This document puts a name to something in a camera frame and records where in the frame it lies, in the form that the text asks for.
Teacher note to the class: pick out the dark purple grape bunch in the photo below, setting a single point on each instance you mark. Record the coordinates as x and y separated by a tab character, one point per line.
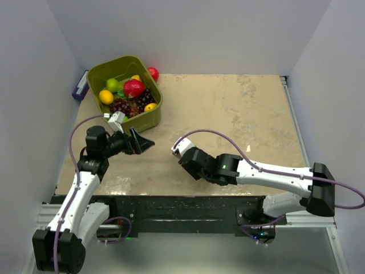
133	106

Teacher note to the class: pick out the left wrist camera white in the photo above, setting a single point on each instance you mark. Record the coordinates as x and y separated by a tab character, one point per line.
115	121

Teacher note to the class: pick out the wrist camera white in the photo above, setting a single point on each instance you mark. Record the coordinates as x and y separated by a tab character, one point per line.
115	121
181	146

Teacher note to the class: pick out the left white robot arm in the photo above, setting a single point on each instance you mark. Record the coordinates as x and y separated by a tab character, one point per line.
61	245

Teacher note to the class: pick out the red pomegranate in bin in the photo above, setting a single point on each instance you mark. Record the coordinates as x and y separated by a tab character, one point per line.
133	88

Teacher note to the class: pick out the green pear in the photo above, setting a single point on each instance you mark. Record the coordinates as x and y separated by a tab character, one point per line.
113	85

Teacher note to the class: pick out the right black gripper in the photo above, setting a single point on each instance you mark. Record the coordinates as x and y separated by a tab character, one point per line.
194	175

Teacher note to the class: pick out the blue white small box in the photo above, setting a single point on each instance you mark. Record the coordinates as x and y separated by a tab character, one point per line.
81	88

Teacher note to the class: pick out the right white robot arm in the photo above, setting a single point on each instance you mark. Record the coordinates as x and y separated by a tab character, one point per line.
301	190

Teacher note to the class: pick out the yellow lemon left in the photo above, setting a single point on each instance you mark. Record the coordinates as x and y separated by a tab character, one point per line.
106	97

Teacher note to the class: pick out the yellow lemon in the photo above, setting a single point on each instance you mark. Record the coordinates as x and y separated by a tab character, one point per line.
106	97
150	107

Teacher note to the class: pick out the green plastic bin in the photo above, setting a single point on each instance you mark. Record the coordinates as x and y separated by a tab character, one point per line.
122	69

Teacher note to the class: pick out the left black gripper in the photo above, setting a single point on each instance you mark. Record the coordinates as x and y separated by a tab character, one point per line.
139	144

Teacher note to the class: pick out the yellow fruit at back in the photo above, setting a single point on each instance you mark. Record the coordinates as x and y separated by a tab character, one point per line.
136	77

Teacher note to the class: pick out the red apple outside bin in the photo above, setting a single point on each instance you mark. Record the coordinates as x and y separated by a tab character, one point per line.
154	73

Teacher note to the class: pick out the aluminium frame rail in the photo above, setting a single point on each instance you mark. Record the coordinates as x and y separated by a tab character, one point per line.
303	219

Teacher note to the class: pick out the yellow lemon right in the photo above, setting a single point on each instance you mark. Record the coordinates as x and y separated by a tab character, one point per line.
150	107

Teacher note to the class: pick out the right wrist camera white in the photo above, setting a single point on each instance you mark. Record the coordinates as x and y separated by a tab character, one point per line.
181	146

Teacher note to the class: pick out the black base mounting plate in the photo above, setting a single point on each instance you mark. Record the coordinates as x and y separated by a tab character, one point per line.
183	214

